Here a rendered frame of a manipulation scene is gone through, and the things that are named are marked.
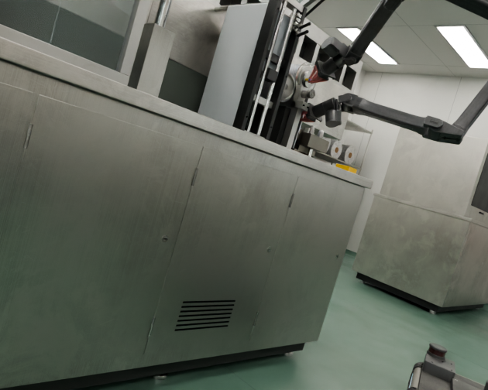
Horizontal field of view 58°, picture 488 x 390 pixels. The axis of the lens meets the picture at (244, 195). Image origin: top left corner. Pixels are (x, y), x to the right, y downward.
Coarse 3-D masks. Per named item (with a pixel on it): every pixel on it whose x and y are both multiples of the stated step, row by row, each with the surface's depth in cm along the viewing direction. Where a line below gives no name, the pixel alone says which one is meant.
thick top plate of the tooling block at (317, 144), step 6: (306, 132) 207; (306, 138) 207; (312, 138) 207; (318, 138) 210; (300, 144) 209; (306, 144) 206; (312, 144) 208; (318, 144) 211; (324, 144) 214; (318, 150) 212; (324, 150) 215
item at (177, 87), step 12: (168, 60) 186; (168, 72) 188; (180, 72) 192; (192, 72) 196; (168, 84) 189; (180, 84) 193; (192, 84) 198; (204, 84) 202; (168, 96) 190; (180, 96) 195; (192, 96) 199; (192, 108) 201
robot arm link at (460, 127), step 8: (480, 96) 174; (472, 104) 174; (480, 104) 173; (464, 112) 173; (472, 112) 172; (480, 112) 173; (456, 120) 173; (464, 120) 172; (472, 120) 171; (432, 128) 173; (440, 128) 172; (448, 128) 171; (456, 128) 170; (464, 128) 170; (432, 136) 177; (440, 136) 174; (448, 136) 172; (456, 136) 171; (456, 144) 175
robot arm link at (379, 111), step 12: (348, 108) 193; (360, 108) 188; (372, 108) 186; (384, 108) 184; (384, 120) 185; (396, 120) 181; (408, 120) 179; (420, 120) 177; (432, 120) 173; (420, 132) 179
